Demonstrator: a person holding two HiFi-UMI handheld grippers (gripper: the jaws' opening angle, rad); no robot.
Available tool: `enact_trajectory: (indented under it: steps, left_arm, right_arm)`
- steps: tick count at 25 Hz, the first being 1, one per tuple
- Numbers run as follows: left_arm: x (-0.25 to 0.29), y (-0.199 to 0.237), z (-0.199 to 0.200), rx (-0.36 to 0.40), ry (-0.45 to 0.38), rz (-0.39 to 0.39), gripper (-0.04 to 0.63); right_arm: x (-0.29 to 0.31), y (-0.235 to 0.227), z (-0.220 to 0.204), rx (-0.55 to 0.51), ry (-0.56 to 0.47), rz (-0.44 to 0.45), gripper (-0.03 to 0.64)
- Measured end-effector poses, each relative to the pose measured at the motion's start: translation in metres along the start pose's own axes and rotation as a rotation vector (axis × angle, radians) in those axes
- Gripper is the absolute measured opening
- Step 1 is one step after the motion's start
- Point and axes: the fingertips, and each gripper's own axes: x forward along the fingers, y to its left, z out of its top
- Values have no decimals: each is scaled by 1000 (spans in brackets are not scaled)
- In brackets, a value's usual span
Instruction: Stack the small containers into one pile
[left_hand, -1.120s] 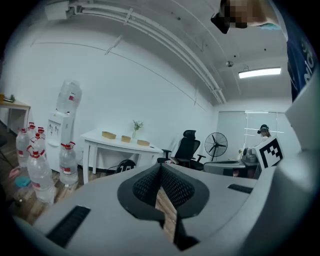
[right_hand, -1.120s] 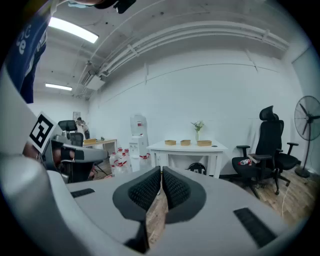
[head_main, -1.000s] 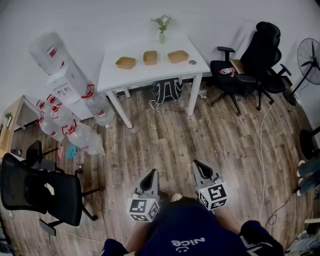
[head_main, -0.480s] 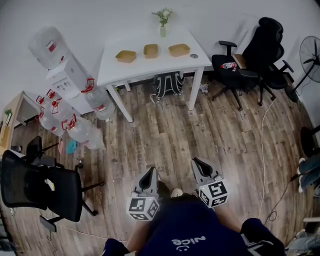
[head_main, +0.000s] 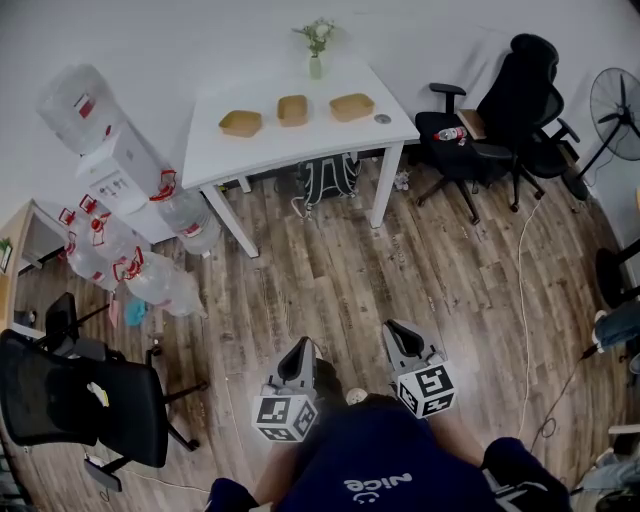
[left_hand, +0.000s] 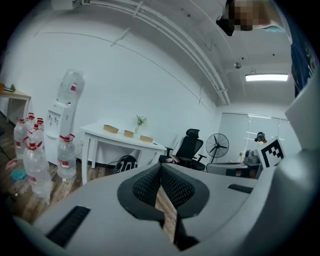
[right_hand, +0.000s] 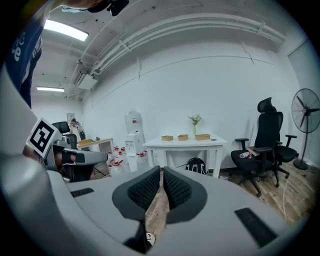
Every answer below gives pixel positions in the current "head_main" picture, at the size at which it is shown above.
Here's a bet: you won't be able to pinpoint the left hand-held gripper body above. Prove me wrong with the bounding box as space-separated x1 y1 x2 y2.
251 382 320 444

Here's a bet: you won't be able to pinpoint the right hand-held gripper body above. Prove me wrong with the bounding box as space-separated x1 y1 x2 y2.
396 352 458 420

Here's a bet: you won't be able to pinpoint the yellow tray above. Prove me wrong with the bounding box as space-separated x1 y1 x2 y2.
218 110 264 139
328 92 376 124
276 94 310 128

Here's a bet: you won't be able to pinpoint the person's left forearm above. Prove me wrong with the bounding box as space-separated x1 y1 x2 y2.
252 439 306 506

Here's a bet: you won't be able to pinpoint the person's right forearm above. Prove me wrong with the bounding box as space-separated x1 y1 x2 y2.
429 409 489 469

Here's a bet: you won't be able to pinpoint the person's black trousers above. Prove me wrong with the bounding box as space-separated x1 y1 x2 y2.
313 357 349 401

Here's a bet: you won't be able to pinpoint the person's navy shirt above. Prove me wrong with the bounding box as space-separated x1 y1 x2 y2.
204 392 574 512

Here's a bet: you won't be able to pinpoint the teal cloth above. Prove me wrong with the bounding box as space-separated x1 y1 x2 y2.
123 297 149 329

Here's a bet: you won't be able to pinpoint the black mesh office chair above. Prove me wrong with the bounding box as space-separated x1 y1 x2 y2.
0 327 209 494

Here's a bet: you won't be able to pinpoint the black backpack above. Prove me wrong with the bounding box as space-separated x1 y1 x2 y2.
291 153 362 221

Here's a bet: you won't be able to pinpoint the black round stand base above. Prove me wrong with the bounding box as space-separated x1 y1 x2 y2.
594 244 640 309

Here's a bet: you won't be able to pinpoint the black folding chair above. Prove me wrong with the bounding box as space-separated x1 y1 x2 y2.
34 292 111 359

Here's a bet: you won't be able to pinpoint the brown cardboard box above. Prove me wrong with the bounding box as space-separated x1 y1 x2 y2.
457 108 489 141

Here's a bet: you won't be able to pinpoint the white water dispenser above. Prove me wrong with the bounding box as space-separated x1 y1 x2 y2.
74 121 176 245

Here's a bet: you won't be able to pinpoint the black ergonomic office chair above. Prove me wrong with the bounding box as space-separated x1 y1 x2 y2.
414 33 584 226

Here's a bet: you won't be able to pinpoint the light wooden desk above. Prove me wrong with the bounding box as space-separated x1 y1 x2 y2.
0 198 66 331

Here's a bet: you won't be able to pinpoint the black standing fan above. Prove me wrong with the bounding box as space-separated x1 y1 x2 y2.
562 67 640 201

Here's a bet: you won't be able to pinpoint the white flower bouquet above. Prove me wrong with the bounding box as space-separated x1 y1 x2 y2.
292 17 337 59

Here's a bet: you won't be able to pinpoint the black white shoulder strap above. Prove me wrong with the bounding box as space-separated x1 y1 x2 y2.
482 467 551 512

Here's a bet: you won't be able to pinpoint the black floor cable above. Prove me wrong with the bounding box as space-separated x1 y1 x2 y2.
529 344 601 451

